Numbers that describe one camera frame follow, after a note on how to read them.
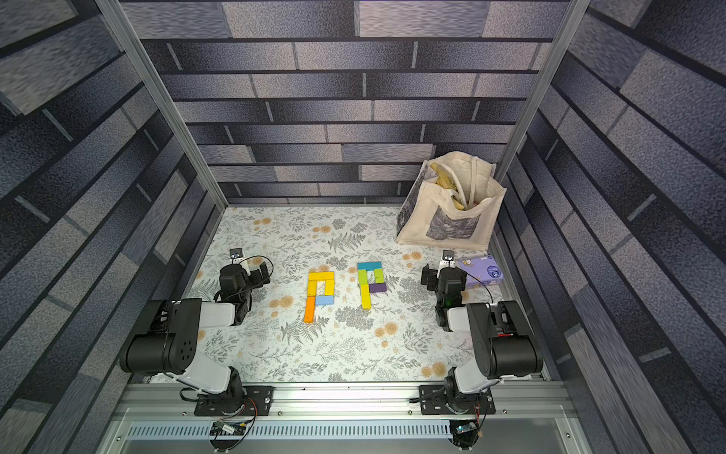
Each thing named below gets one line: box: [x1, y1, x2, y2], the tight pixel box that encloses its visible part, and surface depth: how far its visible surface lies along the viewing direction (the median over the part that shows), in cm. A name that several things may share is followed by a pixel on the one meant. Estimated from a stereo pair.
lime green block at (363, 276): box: [358, 269, 368, 285], surface depth 100 cm
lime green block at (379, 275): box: [373, 268, 385, 284], surface depth 102 cm
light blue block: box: [315, 295, 334, 306], surface depth 95 cm
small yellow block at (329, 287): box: [324, 279, 335, 297], surface depth 97 cm
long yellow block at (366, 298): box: [360, 283, 372, 311], surface depth 94 cm
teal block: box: [357, 261, 383, 271], surface depth 103 cm
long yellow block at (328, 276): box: [308, 271, 335, 282], surface depth 100 cm
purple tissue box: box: [459, 255, 504, 289], surface depth 96 cm
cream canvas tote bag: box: [396, 151, 507, 250], surface depth 97 cm
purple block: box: [368, 282, 387, 294], surface depth 97 cm
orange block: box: [304, 296, 316, 324], surface depth 92 cm
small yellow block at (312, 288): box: [307, 279, 318, 297], surface depth 97 cm
